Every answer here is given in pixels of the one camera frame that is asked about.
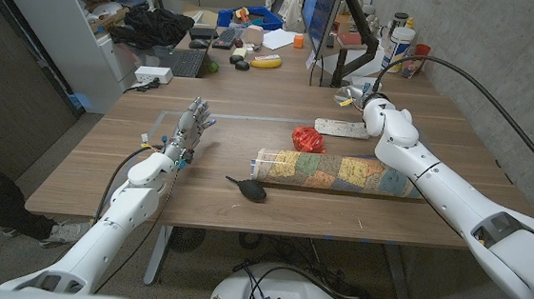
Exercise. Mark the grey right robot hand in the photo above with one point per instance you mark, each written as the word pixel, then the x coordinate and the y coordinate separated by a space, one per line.
pixel 352 95

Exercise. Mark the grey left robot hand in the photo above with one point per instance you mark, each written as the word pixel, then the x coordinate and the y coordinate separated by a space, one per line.
pixel 188 126

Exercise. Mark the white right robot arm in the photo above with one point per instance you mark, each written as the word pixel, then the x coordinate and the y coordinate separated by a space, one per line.
pixel 459 193

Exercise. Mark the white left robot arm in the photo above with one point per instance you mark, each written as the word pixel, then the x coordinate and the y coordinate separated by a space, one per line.
pixel 104 239

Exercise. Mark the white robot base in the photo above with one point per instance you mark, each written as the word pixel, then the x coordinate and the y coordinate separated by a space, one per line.
pixel 305 298

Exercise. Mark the red crumpled mesh bag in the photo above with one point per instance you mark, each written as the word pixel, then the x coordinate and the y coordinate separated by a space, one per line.
pixel 308 139

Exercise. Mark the rolled colourful map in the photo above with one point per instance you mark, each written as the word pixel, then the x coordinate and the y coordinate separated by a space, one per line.
pixel 322 170

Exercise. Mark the black rubber air blower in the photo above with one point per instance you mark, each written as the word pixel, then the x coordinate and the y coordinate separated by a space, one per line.
pixel 253 191

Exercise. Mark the white flat box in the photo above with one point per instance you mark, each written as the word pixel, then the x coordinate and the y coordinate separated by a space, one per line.
pixel 360 80

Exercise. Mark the red book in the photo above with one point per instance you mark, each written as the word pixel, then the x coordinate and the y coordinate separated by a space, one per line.
pixel 349 39

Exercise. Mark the white power strip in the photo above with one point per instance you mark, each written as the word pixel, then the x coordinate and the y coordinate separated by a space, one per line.
pixel 153 74

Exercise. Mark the white wipes canister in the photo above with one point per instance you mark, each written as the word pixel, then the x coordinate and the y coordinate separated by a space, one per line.
pixel 397 50

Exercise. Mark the clear glass with items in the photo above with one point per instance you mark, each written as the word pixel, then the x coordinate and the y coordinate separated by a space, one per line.
pixel 411 69

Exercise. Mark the black keyboard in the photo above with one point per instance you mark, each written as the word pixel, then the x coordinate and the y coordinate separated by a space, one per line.
pixel 185 62
pixel 225 38

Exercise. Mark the green ball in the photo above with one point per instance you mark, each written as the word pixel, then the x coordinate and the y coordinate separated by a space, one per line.
pixel 213 66

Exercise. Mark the orange cube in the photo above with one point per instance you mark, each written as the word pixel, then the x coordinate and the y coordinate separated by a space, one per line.
pixel 298 41

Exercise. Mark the black oval object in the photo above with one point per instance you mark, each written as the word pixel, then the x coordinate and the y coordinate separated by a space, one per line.
pixel 242 65
pixel 236 58

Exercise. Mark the black computer mouse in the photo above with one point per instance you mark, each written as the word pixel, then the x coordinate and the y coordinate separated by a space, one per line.
pixel 199 44

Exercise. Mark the red cup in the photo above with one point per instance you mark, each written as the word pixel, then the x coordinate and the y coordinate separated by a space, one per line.
pixel 423 50

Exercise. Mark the black lidded bottle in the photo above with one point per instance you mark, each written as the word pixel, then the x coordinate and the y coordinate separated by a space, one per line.
pixel 398 21

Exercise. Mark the pale yellow block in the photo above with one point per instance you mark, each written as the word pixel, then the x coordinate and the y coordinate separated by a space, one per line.
pixel 239 52

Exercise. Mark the computer monitor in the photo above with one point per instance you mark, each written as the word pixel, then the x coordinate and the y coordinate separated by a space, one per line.
pixel 321 10

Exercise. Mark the yellow banana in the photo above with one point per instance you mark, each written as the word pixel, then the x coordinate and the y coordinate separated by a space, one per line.
pixel 266 63

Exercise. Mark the white paper sheet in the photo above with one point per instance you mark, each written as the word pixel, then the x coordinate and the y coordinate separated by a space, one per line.
pixel 278 39

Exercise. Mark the small black box device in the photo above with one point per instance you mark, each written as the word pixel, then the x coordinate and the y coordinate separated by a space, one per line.
pixel 203 33

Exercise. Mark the black crumpled cloth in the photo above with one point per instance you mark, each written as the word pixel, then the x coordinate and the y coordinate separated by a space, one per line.
pixel 155 27

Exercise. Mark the blue plastic bin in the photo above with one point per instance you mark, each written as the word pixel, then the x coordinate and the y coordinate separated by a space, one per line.
pixel 272 22

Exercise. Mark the beige rounded block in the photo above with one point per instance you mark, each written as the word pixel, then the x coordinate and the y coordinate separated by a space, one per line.
pixel 254 35

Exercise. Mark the black round floor fan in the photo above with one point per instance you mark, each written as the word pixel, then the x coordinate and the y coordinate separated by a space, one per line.
pixel 187 239

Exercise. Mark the grey metal table leg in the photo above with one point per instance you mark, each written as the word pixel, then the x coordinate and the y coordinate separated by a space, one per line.
pixel 398 274
pixel 157 255

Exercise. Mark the white shelf unit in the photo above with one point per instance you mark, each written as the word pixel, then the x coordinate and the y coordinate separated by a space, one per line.
pixel 66 33

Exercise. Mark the white sneaker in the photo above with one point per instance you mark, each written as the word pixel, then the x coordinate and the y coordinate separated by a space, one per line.
pixel 67 233

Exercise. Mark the dark wood cabinet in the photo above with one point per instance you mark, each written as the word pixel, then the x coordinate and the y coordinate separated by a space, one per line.
pixel 9 91

